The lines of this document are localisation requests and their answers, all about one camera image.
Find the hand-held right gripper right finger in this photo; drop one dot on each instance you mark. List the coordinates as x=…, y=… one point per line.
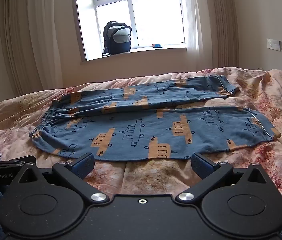
x=201, y=165

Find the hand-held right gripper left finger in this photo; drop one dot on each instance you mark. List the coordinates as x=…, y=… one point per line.
x=83, y=167

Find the blue printed pants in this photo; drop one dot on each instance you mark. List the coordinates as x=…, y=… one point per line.
x=141, y=127

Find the floral pink bed blanket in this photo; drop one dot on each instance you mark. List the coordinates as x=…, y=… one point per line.
x=268, y=100

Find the beige curtain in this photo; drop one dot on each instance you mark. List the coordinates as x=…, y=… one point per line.
x=224, y=22
x=13, y=42

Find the white sheer curtain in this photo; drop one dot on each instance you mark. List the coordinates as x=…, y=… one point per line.
x=46, y=35
x=197, y=20

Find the small blue red box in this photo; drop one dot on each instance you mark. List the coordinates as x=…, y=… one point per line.
x=157, y=46

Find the dark blue backpack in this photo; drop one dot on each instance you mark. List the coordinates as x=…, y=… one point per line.
x=118, y=38

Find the white framed window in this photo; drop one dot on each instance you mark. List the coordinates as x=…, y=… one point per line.
x=136, y=12

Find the white wall socket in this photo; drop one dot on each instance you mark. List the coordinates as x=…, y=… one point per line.
x=273, y=44

